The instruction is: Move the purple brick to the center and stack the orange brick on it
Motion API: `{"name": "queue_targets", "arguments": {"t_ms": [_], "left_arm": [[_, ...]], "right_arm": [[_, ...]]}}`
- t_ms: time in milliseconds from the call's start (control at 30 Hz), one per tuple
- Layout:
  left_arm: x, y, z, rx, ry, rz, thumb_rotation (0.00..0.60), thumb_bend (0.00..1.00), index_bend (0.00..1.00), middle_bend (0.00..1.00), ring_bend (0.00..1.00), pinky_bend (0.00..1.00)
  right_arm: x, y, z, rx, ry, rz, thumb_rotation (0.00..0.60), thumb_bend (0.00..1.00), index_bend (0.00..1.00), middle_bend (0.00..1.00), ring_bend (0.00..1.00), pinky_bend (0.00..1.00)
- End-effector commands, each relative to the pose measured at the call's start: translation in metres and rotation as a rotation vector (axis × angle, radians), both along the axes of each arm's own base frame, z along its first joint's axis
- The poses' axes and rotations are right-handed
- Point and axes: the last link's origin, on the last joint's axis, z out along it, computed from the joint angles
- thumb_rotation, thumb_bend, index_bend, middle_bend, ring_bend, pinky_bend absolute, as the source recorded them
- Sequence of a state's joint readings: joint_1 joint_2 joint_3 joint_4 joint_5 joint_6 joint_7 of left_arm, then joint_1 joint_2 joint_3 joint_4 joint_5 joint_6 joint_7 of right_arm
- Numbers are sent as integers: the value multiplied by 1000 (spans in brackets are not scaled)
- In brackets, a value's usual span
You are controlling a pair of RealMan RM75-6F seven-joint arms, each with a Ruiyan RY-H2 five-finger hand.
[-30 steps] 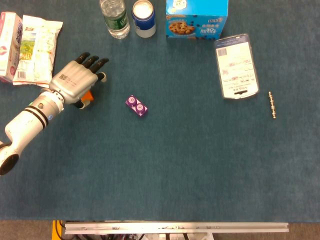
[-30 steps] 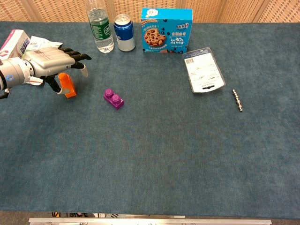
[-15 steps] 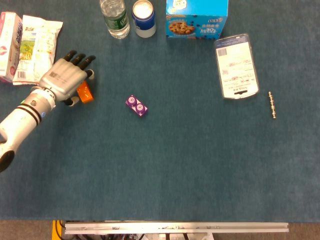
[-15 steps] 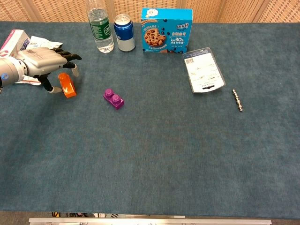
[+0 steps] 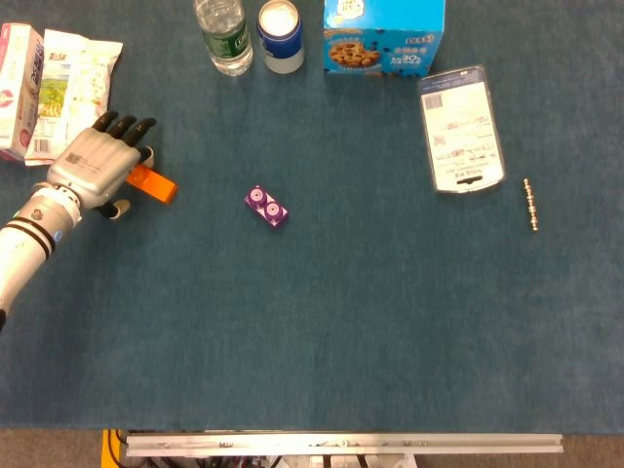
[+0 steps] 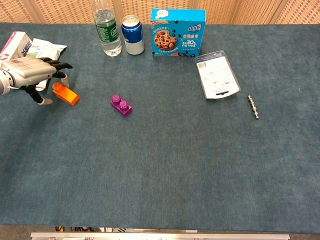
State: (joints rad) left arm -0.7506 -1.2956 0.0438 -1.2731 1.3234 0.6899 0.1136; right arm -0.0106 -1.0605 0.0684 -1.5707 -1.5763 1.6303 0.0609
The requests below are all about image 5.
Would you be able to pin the aluminium profile rail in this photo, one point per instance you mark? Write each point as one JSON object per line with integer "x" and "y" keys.
{"x": 341, "y": 443}

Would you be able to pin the small metal beaded rod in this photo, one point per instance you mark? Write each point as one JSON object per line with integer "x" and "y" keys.
{"x": 531, "y": 205}

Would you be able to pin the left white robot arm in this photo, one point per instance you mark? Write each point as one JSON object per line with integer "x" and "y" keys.
{"x": 27, "y": 244}

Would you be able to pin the yellow frame part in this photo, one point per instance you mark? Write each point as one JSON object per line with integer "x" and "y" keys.
{"x": 105, "y": 448}

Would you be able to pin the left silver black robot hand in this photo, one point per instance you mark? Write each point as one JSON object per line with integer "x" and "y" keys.
{"x": 95, "y": 166}

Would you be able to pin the blister pack white card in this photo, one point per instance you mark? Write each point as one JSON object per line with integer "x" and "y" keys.
{"x": 460, "y": 131}

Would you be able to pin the clear bottle green label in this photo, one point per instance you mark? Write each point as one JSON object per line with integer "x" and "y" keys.
{"x": 226, "y": 39}

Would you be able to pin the white snack bag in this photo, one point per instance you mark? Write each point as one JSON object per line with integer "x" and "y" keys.
{"x": 68, "y": 83}

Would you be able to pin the orange toy block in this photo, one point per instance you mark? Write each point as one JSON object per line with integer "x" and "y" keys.
{"x": 156, "y": 185}

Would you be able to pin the purple toy block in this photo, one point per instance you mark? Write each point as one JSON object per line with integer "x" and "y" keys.
{"x": 266, "y": 207}

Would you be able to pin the blue white drink can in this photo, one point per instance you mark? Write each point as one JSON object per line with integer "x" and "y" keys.
{"x": 281, "y": 44}

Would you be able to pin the pink white carton box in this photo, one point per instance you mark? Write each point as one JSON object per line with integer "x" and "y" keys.
{"x": 17, "y": 88}

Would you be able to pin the blue cookie box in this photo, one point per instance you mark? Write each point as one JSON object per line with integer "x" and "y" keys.
{"x": 385, "y": 44}

